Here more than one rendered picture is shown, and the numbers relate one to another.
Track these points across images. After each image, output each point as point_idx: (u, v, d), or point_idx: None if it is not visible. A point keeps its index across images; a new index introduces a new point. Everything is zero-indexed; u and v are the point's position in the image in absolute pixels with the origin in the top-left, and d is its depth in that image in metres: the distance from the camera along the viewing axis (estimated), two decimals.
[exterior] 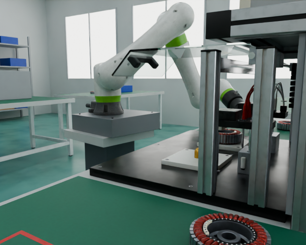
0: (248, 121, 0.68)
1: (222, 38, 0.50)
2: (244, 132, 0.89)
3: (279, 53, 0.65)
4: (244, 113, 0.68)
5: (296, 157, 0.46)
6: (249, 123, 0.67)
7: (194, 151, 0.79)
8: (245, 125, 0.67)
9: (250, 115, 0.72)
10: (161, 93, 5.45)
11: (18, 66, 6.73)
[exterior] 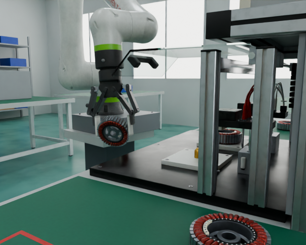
0: (248, 121, 0.68)
1: (222, 38, 0.50)
2: (244, 132, 0.89)
3: (279, 53, 0.65)
4: (244, 113, 0.68)
5: (296, 157, 0.46)
6: (249, 123, 0.67)
7: (194, 151, 0.79)
8: (245, 125, 0.67)
9: (250, 115, 0.72)
10: (161, 93, 5.45)
11: (18, 66, 6.73)
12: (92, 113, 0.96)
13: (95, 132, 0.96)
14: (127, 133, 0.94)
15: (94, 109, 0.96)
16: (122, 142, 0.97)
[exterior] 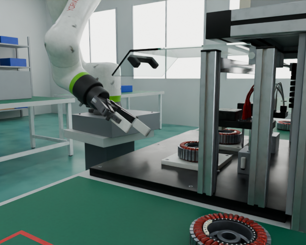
0: (248, 121, 0.68)
1: (222, 38, 0.50)
2: (244, 132, 0.89)
3: (279, 53, 0.65)
4: (244, 113, 0.68)
5: (296, 157, 0.46)
6: (249, 123, 0.67)
7: None
8: (245, 125, 0.67)
9: (250, 115, 0.72)
10: (161, 93, 5.45)
11: (18, 66, 6.73)
12: (109, 111, 0.83)
13: (128, 122, 0.81)
14: (191, 158, 0.74)
15: (110, 108, 0.85)
16: None
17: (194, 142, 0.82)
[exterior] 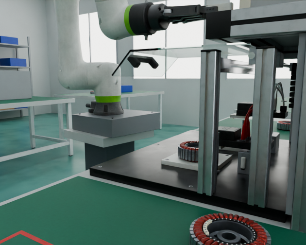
0: (247, 142, 0.68)
1: (222, 38, 0.50)
2: None
3: (279, 53, 0.65)
4: (243, 134, 0.69)
5: (296, 157, 0.46)
6: (248, 144, 0.67)
7: None
8: (244, 146, 0.68)
9: (249, 134, 0.73)
10: (161, 93, 5.45)
11: (18, 66, 6.73)
12: (200, 8, 0.75)
13: (227, 2, 0.72)
14: (191, 158, 0.74)
15: (195, 6, 0.76)
16: None
17: (194, 142, 0.82)
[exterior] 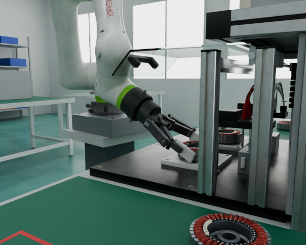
0: (248, 121, 0.68)
1: (222, 38, 0.50)
2: (244, 132, 0.89)
3: (279, 53, 0.65)
4: (244, 113, 0.68)
5: (296, 157, 0.46)
6: (249, 123, 0.67)
7: None
8: (245, 125, 0.67)
9: (250, 115, 0.72)
10: (161, 93, 5.45)
11: (18, 66, 6.73)
12: (169, 139, 0.74)
13: (192, 151, 0.73)
14: None
15: (167, 134, 0.76)
16: None
17: (194, 142, 0.82)
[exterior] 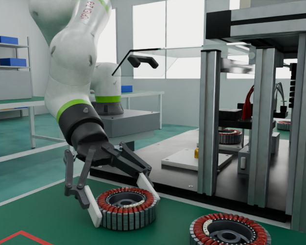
0: (248, 121, 0.68)
1: (222, 38, 0.50)
2: (244, 132, 0.89)
3: (279, 53, 0.65)
4: (244, 113, 0.68)
5: (296, 157, 0.46)
6: (249, 123, 0.67)
7: (194, 151, 0.79)
8: (245, 125, 0.67)
9: (250, 115, 0.72)
10: (161, 93, 5.45)
11: (18, 66, 6.73)
12: (75, 185, 0.51)
13: (96, 210, 0.47)
14: (101, 219, 0.49)
15: (80, 176, 0.52)
16: (128, 222, 0.47)
17: (133, 190, 0.55)
